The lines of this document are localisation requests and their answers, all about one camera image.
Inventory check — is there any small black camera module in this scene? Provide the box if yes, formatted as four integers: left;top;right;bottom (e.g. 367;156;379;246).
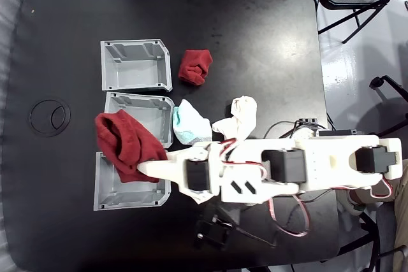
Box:
194;214;233;250

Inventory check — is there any person's leg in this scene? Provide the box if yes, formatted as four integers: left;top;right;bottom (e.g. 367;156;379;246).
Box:
393;157;408;272

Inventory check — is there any round table cable grommet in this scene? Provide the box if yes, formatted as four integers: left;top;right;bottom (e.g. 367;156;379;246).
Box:
30;99;71;138

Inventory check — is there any grey plastic bin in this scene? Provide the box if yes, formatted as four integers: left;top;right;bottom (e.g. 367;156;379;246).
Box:
104;91;175;149
93;152;172;211
100;38;173;92

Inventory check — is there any black office chair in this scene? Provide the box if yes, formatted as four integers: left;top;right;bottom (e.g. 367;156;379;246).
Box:
368;75;408;139

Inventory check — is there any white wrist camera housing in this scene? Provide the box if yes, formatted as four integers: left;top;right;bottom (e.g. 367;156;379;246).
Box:
219;166;267;204

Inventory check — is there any red white servo cable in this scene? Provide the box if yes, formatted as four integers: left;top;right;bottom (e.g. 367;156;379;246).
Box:
269;196;310;238

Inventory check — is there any flat black box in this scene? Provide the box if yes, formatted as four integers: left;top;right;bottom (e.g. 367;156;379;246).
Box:
318;128;364;138

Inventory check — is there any dark red sock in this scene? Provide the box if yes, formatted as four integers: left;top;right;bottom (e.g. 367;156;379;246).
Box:
94;109;169;183
177;48;214;87

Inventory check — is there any white grey teal sock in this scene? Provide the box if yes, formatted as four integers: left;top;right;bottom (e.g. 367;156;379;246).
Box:
171;99;213;145

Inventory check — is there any plain white sock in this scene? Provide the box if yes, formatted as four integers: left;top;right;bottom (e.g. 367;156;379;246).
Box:
212;95;258;142

